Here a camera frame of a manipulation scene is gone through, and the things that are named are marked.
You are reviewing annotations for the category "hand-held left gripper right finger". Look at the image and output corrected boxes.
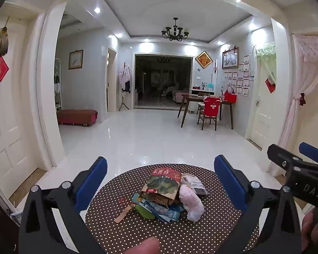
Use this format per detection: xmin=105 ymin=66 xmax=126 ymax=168
xmin=214 ymin=155 xmax=303 ymax=254

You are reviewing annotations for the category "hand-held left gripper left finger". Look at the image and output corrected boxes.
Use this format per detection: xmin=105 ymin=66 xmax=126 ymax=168
xmin=18 ymin=157 xmax=108 ymax=254

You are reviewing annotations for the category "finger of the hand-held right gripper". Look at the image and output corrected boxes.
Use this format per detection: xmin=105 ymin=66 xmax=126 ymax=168
xmin=267 ymin=144 xmax=308 ymax=175
xmin=299 ymin=142 xmax=318 ymax=164

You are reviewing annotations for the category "grey courier bag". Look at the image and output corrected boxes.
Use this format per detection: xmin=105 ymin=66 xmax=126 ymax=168
xmin=181 ymin=173 xmax=208 ymax=196

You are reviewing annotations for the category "green wrapper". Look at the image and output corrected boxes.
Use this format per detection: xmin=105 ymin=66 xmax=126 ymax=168
xmin=135 ymin=205 xmax=155 ymax=220

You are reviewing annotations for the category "brown printed paper bag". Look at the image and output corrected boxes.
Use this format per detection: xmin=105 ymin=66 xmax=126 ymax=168
xmin=139 ymin=170 xmax=182 ymax=207

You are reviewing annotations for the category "blue white plastic packet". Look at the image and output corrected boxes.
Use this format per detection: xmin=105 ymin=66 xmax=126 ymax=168
xmin=132 ymin=193 xmax=184 ymax=224

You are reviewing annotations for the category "person's right hand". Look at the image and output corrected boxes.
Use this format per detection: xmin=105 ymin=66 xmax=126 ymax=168
xmin=301 ymin=209 xmax=316 ymax=253

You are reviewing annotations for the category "person's left hand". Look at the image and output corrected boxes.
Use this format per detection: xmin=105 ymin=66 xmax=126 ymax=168
xmin=123 ymin=237 xmax=161 ymax=254

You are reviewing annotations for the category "pink curtain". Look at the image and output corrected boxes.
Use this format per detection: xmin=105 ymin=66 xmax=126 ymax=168
xmin=277 ymin=33 xmax=318 ymax=178

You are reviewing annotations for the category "red bench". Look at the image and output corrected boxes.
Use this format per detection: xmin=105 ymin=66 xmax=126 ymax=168
xmin=56 ymin=109 xmax=98 ymax=126

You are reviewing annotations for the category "red door ornament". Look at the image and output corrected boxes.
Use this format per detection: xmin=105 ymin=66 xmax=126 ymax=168
xmin=265 ymin=77 xmax=276 ymax=94

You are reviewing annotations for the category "chair with red cover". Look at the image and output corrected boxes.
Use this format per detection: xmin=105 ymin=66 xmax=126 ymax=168
xmin=197 ymin=97 xmax=222 ymax=131

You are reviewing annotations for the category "red bag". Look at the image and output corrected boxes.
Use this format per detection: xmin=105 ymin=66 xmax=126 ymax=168
xmin=224 ymin=87 xmax=237 ymax=103

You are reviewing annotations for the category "brown polka-dot tablecloth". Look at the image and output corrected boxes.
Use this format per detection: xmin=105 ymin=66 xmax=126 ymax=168
xmin=85 ymin=163 xmax=260 ymax=254

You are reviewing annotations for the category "wooden tripod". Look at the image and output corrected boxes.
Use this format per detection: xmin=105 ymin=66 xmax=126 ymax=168
xmin=118 ymin=92 xmax=130 ymax=111

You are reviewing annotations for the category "wooden dining table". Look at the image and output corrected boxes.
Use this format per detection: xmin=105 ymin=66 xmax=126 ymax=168
xmin=177 ymin=94 xmax=237 ymax=130

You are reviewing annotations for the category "white panel door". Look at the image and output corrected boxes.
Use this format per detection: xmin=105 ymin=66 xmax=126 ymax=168
xmin=0 ymin=3 xmax=47 ymax=204

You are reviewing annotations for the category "white coat rack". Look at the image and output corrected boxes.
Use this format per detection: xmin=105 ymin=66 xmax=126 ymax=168
xmin=54 ymin=58 xmax=63 ymax=112

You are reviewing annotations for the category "green curtain valance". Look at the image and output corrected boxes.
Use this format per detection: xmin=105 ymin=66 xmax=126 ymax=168
xmin=254 ymin=42 xmax=276 ymax=59

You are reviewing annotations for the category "framed flower picture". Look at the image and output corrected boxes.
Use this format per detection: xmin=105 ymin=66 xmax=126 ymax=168
xmin=222 ymin=47 xmax=239 ymax=70

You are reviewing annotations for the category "hanging pale jacket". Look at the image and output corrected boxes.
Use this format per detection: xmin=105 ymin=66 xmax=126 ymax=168
xmin=119 ymin=63 xmax=131 ymax=94

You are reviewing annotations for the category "dark glass doorway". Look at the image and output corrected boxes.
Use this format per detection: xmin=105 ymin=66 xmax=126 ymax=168
xmin=133 ymin=53 xmax=195 ymax=109

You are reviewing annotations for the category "framed bird picture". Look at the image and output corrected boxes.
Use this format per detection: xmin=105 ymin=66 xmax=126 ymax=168
xmin=68 ymin=49 xmax=84 ymax=70

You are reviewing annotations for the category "black chandelier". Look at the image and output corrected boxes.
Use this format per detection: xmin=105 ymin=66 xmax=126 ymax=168
xmin=161 ymin=18 xmax=189 ymax=42

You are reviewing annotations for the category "white door with handle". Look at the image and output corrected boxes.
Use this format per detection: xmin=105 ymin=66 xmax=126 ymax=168
xmin=250 ymin=55 xmax=276 ymax=146

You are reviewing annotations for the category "wall of paper certificates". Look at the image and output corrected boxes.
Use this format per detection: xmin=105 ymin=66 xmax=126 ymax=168
xmin=223 ymin=54 xmax=255 ymax=96

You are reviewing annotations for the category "gold diamond wall decoration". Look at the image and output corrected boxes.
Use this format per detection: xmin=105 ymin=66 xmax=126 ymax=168
xmin=195 ymin=51 xmax=213 ymax=70

